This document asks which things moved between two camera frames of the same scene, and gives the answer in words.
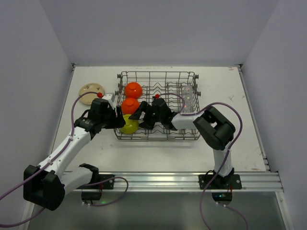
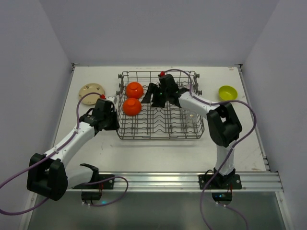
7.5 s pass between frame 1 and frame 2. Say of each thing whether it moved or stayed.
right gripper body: moved
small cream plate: stayed
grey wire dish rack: stayed
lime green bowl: moved
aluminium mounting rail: stayed
